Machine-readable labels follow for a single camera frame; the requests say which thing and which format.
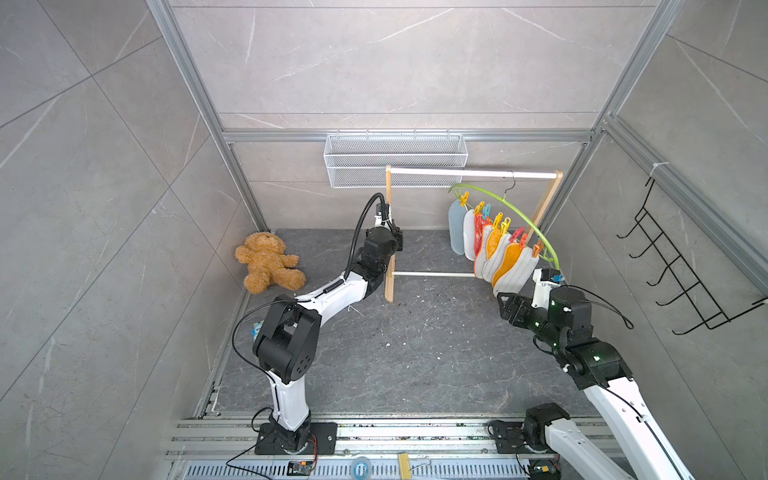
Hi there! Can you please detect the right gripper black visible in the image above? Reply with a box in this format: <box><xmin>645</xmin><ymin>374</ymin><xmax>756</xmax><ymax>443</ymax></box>
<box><xmin>498</xmin><ymin>290</ymin><xmax>563</xmax><ymax>353</ymax></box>

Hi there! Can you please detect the white striped insole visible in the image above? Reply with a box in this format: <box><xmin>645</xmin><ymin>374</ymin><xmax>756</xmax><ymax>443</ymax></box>
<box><xmin>493</xmin><ymin>246</ymin><xmax>539</xmax><ymax>296</ymax></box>

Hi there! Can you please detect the orange fuzzy insole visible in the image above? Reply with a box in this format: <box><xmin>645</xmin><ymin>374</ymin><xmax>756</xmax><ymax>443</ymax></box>
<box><xmin>491</xmin><ymin>240</ymin><xmax>522</xmax><ymax>286</ymax></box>

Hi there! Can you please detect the green clip hanger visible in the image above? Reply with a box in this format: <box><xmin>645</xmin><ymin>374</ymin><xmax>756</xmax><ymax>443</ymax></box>
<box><xmin>448</xmin><ymin>170</ymin><xmax>564</xmax><ymax>268</ymax></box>

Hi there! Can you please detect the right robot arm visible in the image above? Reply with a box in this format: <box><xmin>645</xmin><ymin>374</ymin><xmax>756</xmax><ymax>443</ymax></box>
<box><xmin>494</xmin><ymin>268</ymin><xmax>693</xmax><ymax>479</ymax></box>

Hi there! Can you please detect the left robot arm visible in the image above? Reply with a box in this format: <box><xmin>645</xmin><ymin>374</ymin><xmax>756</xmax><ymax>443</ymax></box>
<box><xmin>234</xmin><ymin>193</ymin><xmax>403</xmax><ymax>453</ymax></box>

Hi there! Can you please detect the red orange-edged insole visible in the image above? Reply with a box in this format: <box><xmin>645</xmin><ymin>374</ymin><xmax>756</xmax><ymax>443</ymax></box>
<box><xmin>474</xmin><ymin>213</ymin><xmax>488</xmax><ymax>257</ymax></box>

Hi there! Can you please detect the brown teddy bear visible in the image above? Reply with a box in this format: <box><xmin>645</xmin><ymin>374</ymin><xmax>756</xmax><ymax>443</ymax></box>
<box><xmin>235</xmin><ymin>232</ymin><xmax>306</xmax><ymax>295</ymax></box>

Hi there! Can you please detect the wooden clothes rack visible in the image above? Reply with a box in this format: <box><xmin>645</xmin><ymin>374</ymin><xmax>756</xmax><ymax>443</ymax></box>
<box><xmin>386</xmin><ymin>166</ymin><xmax>563</xmax><ymax>278</ymax></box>

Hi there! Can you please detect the small blue toy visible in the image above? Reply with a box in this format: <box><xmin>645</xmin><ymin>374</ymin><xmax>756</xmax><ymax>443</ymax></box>
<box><xmin>252</xmin><ymin>322</ymin><xmax>263</xmax><ymax>339</ymax></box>

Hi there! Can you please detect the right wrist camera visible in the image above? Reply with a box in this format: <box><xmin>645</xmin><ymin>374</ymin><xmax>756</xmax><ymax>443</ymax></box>
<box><xmin>531</xmin><ymin>268</ymin><xmax>564</xmax><ymax>309</ymax></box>

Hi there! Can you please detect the white wire mesh basket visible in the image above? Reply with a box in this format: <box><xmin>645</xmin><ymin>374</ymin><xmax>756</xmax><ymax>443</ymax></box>
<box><xmin>323</xmin><ymin>133</ymin><xmax>468</xmax><ymax>189</ymax></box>

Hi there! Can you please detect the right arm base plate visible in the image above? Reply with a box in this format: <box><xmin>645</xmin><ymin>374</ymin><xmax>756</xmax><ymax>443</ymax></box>
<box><xmin>486</xmin><ymin>419</ymin><xmax>540</xmax><ymax>454</ymax></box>

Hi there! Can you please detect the black wall hook rack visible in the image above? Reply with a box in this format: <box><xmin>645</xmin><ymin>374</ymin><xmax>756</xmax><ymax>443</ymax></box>
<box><xmin>616</xmin><ymin>178</ymin><xmax>767</xmax><ymax>336</ymax></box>

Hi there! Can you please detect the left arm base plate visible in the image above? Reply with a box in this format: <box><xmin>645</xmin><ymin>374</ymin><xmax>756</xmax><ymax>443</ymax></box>
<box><xmin>254</xmin><ymin>422</ymin><xmax>338</xmax><ymax>455</ymax></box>

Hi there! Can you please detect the aluminium floor rail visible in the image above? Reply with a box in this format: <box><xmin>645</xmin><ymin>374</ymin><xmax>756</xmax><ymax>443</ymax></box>
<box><xmin>161</xmin><ymin>414</ymin><xmax>575</xmax><ymax>479</ymax></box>

